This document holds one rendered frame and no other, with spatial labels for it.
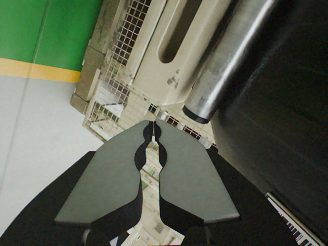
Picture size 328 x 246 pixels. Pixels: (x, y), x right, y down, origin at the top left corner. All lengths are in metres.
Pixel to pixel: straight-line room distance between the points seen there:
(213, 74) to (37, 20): 0.97
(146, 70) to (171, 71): 0.04
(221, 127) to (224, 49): 0.10
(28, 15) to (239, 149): 1.03
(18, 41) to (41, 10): 0.17
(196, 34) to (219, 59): 0.04
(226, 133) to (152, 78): 0.12
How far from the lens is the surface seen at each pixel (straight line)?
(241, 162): 0.22
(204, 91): 0.25
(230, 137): 0.23
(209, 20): 0.25
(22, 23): 1.09
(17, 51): 1.12
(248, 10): 0.26
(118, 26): 0.96
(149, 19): 0.27
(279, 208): 0.20
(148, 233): 4.50
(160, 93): 0.24
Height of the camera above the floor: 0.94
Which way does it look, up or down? 16 degrees down
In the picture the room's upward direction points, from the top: 124 degrees clockwise
